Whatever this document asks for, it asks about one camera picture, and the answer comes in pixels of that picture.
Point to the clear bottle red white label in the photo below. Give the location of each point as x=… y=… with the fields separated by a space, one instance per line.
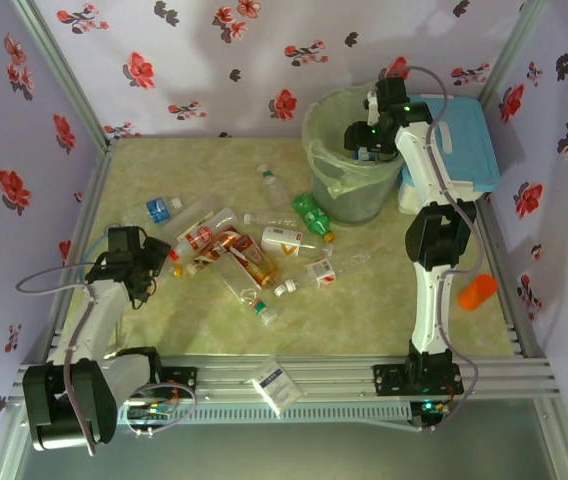
x=321 y=274

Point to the orange plastic cup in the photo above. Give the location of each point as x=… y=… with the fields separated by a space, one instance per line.
x=478 y=292

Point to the small clear bottle white cap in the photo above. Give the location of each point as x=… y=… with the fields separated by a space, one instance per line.
x=271 y=218

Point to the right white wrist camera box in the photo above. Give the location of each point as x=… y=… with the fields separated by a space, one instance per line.
x=373 y=107

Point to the brown label tea bottle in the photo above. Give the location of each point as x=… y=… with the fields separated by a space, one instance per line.
x=214 y=252

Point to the clear plastic waste bin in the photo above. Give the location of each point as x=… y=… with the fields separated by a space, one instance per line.
x=354 y=205

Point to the clear bottle blue label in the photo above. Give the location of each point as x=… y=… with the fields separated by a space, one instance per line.
x=158 y=210

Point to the green plastic bin liner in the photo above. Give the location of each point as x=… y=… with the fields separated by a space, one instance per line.
x=336 y=182

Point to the aluminium side rail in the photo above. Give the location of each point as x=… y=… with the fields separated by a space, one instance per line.
x=514 y=310
x=91 y=200

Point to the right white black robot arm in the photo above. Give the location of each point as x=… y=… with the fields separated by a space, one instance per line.
x=426 y=310

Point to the light blue tube with disc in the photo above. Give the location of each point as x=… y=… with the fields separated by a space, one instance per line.
x=95 y=247

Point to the grey metal panel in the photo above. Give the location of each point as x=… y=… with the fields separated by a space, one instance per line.
x=289 y=455

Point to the aluminium frame post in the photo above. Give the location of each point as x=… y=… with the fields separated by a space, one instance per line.
x=511 y=50
x=58 y=65

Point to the red label orange tea bottle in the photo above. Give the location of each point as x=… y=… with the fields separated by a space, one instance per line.
x=259 y=267

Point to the clear plastic bottle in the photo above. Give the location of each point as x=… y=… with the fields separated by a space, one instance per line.
x=196 y=212

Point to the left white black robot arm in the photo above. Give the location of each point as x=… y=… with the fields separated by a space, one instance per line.
x=99 y=315

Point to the green plastic bottle orange cap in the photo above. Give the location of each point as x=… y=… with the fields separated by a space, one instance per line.
x=311 y=215

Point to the white label bottle orange mark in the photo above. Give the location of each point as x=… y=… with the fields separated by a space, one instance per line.
x=281 y=241

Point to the white blue paper packet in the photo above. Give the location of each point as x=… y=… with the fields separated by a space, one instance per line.
x=276 y=387

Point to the aluminium front rail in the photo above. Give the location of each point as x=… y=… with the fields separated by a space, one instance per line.
x=334 y=375

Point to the blue lid white storage box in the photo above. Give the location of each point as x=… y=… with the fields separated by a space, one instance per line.
x=469 y=150

